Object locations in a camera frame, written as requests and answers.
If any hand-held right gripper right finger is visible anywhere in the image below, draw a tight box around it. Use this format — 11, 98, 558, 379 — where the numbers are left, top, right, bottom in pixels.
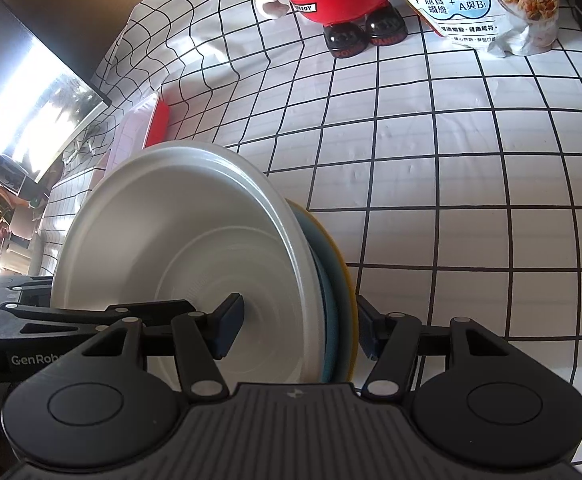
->
355, 294, 504, 402

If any flat screen television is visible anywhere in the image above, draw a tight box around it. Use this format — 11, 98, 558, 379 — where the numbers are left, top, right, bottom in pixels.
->
0, 0, 113, 187

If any red container with pale lid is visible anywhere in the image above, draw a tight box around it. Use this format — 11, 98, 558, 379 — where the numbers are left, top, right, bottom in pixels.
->
98, 92, 173, 172

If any red and black toy figurine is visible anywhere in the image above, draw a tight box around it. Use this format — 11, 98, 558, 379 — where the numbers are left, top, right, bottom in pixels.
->
238, 0, 410, 59

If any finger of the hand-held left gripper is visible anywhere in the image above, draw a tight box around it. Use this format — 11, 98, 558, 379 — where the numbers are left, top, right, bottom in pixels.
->
0, 299, 197, 342
0, 275, 54, 294

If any blue bowl with white inside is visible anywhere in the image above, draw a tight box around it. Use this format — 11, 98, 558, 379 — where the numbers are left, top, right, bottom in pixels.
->
291, 206, 350, 384

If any red and white cereal bag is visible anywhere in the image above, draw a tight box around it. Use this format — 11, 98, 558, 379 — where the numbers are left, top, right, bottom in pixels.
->
376, 0, 563, 59

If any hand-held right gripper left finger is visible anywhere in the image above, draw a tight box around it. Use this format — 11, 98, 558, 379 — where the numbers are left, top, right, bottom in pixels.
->
82, 292, 246, 403

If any white plate with yellow rim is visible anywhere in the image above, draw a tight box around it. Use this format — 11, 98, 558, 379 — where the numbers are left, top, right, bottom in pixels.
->
291, 200, 358, 385

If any white black-checked tablecloth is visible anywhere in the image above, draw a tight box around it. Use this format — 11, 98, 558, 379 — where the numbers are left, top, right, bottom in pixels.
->
36, 0, 582, 407

